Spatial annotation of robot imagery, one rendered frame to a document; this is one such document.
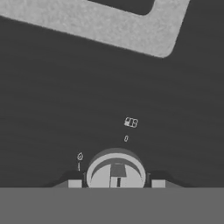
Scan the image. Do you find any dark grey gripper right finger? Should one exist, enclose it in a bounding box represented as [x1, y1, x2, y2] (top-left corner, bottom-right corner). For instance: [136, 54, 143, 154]
[146, 170, 186, 189]

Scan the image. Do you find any grey round stove knob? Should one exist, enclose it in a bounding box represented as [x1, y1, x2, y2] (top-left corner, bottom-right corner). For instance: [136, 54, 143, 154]
[86, 147, 147, 189]

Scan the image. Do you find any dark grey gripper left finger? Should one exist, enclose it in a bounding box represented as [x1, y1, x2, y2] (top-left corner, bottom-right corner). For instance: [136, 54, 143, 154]
[52, 170, 88, 189]

